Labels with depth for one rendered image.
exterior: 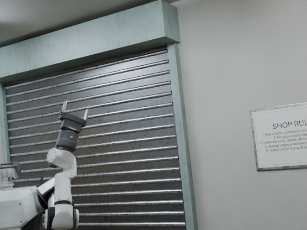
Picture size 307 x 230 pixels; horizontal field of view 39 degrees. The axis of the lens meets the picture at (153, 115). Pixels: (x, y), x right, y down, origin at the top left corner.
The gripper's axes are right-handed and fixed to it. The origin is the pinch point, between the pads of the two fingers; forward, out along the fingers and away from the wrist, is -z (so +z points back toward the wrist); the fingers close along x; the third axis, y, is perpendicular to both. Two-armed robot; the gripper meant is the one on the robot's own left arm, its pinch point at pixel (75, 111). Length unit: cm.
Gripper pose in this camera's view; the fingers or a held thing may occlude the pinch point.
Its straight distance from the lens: 198.1
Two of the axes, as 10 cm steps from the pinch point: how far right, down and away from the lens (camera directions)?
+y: -5.0, 2.5, 8.3
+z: -1.7, 9.1, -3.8
